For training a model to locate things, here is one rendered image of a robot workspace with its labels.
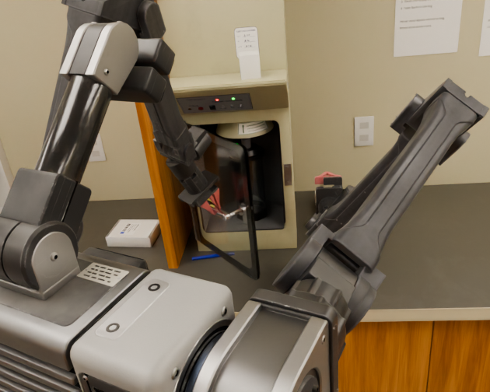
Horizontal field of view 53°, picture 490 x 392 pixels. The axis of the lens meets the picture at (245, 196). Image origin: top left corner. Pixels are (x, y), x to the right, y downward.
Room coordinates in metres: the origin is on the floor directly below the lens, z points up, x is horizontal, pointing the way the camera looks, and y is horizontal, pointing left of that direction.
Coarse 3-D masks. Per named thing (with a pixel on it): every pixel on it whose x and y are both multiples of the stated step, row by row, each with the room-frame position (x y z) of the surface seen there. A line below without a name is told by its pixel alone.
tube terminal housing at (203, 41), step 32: (160, 0) 1.35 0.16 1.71; (192, 0) 1.33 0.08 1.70; (224, 0) 1.32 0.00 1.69; (256, 0) 1.31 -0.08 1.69; (192, 32) 1.34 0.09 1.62; (224, 32) 1.32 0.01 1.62; (192, 64) 1.34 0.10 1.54; (224, 64) 1.33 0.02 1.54; (288, 128) 1.30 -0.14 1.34; (288, 160) 1.31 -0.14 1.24; (288, 192) 1.31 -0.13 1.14; (288, 224) 1.31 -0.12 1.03
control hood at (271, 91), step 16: (176, 80) 1.31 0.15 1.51; (192, 80) 1.29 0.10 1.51; (208, 80) 1.27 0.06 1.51; (224, 80) 1.25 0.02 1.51; (240, 80) 1.23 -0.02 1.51; (256, 80) 1.21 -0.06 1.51; (272, 80) 1.20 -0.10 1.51; (176, 96) 1.25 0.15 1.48; (192, 96) 1.24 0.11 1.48; (256, 96) 1.24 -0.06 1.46; (272, 96) 1.24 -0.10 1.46; (288, 96) 1.27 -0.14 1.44; (208, 112) 1.30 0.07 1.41
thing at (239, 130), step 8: (216, 128) 1.42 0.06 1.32; (224, 128) 1.37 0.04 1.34; (232, 128) 1.35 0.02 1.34; (240, 128) 1.35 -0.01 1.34; (248, 128) 1.34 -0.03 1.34; (256, 128) 1.35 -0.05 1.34; (264, 128) 1.36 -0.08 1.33; (224, 136) 1.36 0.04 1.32; (232, 136) 1.35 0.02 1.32; (240, 136) 1.34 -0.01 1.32; (248, 136) 1.34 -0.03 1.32; (256, 136) 1.34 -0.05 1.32
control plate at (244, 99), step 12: (204, 96) 1.24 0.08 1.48; (216, 96) 1.24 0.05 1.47; (228, 96) 1.24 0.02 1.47; (240, 96) 1.24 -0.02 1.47; (192, 108) 1.29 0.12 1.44; (204, 108) 1.29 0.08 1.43; (216, 108) 1.29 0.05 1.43; (228, 108) 1.28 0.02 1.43; (240, 108) 1.28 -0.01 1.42; (252, 108) 1.28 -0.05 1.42
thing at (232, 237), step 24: (216, 144) 1.18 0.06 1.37; (240, 144) 1.10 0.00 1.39; (216, 168) 1.19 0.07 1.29; (240, 168) 1.10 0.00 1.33; (240, 192) 1.11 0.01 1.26; (216, 216) 1.22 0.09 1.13; (240, 216) 1.12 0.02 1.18; (216, 240) 1.24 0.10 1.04; (240, 240) 1.13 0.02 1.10; (240, 264) 1.14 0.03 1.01
